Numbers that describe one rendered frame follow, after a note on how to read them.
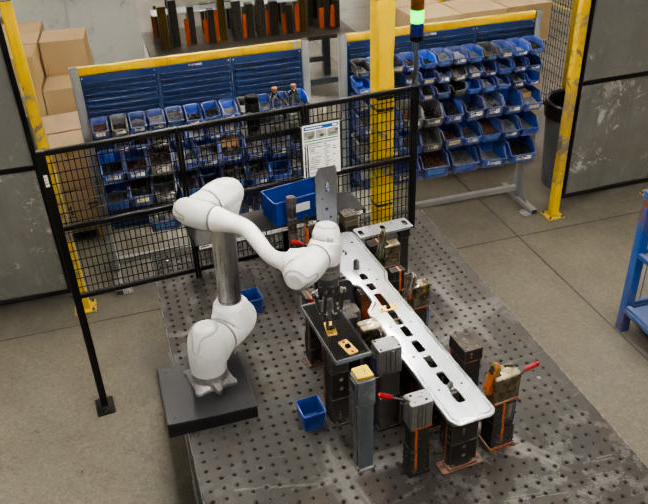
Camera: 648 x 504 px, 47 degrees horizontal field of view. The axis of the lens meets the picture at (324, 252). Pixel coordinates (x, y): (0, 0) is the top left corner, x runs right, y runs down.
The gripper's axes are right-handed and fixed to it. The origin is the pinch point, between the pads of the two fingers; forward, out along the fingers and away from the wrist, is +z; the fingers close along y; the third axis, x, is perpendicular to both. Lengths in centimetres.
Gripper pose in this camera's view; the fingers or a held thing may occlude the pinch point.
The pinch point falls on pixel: (330, 320)
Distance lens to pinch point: 280.1
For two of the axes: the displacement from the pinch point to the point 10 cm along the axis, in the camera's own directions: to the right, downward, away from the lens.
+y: 9.8, -1.3, 1.3
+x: -1.8, -5.2, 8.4
